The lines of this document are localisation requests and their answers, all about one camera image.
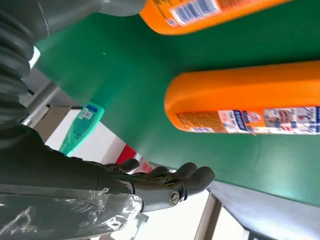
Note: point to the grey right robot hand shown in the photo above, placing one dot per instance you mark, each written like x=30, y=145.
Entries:
x=62, y=179

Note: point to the teal plastic bottle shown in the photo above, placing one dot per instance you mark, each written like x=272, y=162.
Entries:
x=80, y=129

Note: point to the green table mat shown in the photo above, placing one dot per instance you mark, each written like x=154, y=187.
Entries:
x=124, y=82

